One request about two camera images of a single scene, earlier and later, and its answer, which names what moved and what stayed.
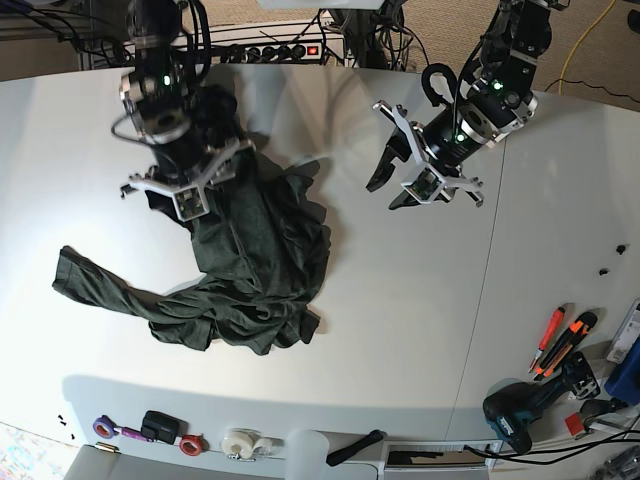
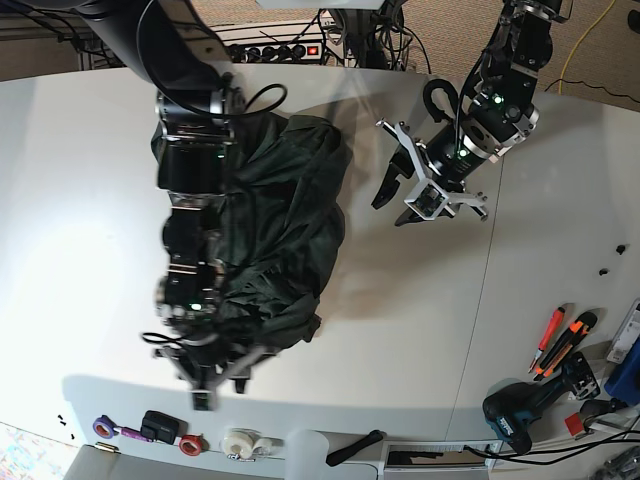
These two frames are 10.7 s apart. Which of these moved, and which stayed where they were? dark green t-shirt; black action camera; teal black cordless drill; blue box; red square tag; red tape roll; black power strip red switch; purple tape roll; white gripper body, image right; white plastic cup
Moved: white gripper body, image right; dark green t-shirt
Stayed: red tape roll; blue box; white plastic cup; purple tape roll; red square tag; black action camera; teal black cordless drill; black power strip red switch
